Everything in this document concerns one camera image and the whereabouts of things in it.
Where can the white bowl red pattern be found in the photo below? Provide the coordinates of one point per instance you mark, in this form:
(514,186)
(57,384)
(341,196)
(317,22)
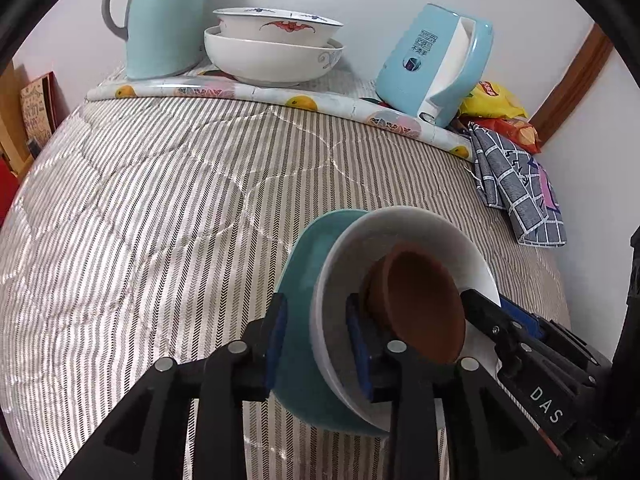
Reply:
(276,25)

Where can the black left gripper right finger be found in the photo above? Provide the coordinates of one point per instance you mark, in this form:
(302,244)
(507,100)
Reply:
(454,414)

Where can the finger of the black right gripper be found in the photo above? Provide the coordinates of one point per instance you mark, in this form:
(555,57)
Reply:
(510,325)

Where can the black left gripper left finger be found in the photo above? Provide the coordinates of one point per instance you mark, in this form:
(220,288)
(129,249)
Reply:
(144,436)

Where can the teal square plate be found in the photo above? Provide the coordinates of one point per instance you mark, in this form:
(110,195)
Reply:
(300,386)

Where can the white round bowl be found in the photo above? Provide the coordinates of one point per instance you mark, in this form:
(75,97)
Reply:
(359,247)

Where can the striped quilted table cover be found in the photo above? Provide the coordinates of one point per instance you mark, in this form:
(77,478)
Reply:
(159,227)

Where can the light blue electric kettle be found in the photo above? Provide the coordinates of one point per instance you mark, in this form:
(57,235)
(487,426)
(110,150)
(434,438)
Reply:
(435,65)

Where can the yellow chips bag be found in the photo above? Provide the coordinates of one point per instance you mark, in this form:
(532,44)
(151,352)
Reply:
(490,100)

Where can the grey checked cloth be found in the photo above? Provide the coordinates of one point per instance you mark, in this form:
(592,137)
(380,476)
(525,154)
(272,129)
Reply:
(510,179)

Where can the fruit print folded oilcloth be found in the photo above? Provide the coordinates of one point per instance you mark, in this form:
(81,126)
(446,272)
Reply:
(338,94)

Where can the white bowl grey pattern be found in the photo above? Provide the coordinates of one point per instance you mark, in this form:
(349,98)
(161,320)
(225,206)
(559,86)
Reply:
(270,63)

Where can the red chips bag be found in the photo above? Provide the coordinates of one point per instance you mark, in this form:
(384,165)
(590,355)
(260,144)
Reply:
(518,131)

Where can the small brown bowl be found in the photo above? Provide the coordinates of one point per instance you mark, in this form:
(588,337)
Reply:
(412,295)

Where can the wooden door frame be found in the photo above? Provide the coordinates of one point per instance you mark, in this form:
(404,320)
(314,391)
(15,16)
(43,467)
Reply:
(578,79)

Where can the red cardboard box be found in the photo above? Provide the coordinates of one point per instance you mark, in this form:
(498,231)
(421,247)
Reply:
(8,188)

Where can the light blue thermos jug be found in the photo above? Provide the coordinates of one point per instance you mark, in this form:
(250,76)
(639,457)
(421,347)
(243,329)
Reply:
(162,37)

